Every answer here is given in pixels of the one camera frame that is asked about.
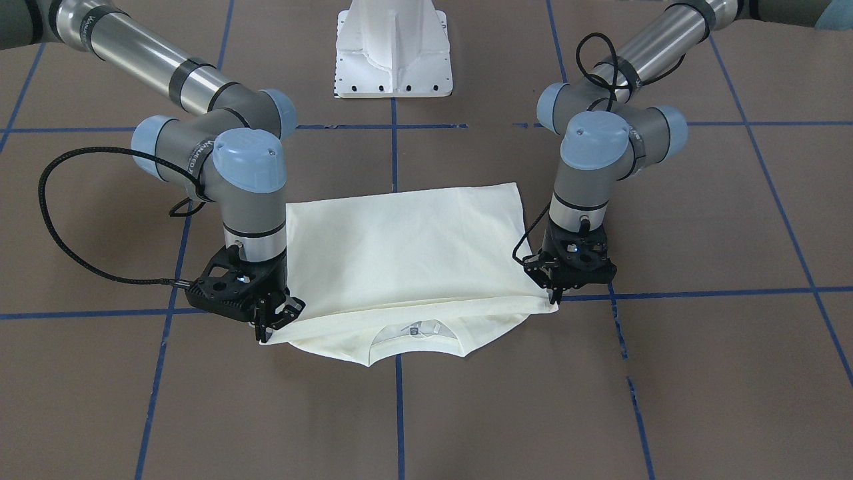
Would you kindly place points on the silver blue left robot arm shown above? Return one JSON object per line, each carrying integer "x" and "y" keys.
{"x": 606, "y": 139}

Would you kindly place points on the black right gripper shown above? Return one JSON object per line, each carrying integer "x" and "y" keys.
{"x": 274, "y": 275}

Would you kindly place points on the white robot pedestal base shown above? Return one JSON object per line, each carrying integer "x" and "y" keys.
{"x": 392, "y": 49}

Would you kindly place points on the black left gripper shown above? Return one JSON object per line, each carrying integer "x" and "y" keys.
{"x": 541, "y": 266}

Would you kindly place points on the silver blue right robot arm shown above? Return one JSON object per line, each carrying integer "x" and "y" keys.
{"x": 230, "y": 153}

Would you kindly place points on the cream long-sleeve cat shirt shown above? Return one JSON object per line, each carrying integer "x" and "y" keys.
{"x": 427, "y": 270}

